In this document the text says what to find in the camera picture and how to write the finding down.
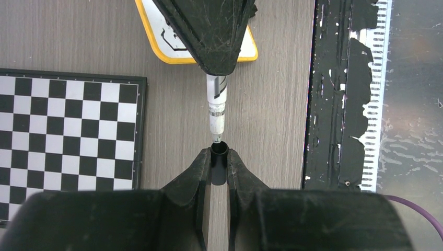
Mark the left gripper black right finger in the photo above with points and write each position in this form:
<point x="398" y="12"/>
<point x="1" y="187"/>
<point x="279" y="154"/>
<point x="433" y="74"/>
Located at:
<point x="262" y="218"/>

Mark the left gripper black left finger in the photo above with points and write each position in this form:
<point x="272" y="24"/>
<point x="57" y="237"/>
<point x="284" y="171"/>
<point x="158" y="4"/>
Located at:
<point x="174" y="217"/>

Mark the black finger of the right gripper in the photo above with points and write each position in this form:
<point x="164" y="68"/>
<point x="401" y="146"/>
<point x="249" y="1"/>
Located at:
<point x="212" y="31"/>

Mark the yellow framed whiteboard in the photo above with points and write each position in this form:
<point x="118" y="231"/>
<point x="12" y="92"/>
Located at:
<point x="163" y="40"/>

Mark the black white marker pen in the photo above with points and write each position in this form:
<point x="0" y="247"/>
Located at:
<point x="216" y="97"/>

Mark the black marker cap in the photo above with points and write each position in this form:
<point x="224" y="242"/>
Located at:
<point x="219" y="152"/>

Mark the black white checkerboard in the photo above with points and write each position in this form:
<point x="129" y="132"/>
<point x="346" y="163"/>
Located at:
<point x="69" y="132"/>

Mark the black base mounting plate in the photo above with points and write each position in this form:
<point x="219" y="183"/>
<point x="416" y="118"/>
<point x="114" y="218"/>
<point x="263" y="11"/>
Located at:
<point x="339" y="87"/>

